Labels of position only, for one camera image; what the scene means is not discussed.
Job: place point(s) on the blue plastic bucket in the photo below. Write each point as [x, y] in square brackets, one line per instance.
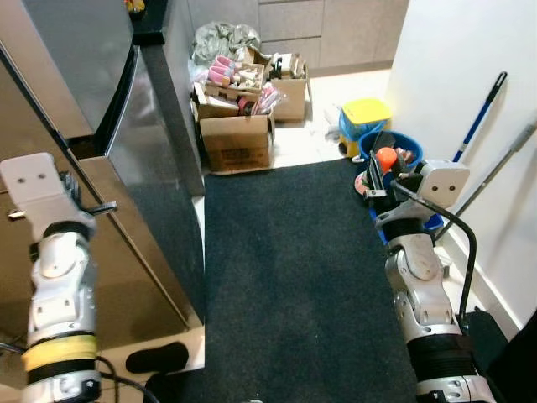
[407, 144]

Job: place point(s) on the silver fridge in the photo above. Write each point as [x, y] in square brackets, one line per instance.
[143, 168]

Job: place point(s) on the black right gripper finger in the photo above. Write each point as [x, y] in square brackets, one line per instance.
[375, 189]
[409, 179]

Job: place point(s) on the bright blue left wrist camera mount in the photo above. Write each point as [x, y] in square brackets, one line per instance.
[38, 189]

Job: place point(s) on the beige kitchen cabinets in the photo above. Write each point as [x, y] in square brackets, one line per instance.
[336, 29]

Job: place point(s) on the red yellow small packet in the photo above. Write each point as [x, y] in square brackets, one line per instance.
[136, 7]

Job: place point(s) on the open cardboard box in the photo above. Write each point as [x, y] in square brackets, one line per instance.
[226, 92]

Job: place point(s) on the grey plastic bag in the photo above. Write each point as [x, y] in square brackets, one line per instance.
[222, 42]

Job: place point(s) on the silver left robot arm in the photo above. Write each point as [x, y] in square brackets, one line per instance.
[59, 311]

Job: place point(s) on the small brown cardboard box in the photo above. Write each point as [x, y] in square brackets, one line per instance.
[289, 92]

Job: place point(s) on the small orange cap bottle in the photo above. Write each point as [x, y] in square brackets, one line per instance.
[386, 159]

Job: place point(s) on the yellow lid trash bin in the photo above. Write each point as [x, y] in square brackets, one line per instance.
[365, 117]

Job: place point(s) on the black kitchen counter cabinet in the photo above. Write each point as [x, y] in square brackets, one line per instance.
[180, 101]

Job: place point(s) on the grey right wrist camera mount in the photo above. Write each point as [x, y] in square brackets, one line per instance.
[440, 189]

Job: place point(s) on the black slipper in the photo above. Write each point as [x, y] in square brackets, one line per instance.
[158, 358]

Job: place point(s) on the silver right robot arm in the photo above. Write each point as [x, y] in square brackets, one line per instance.
[432, 311]

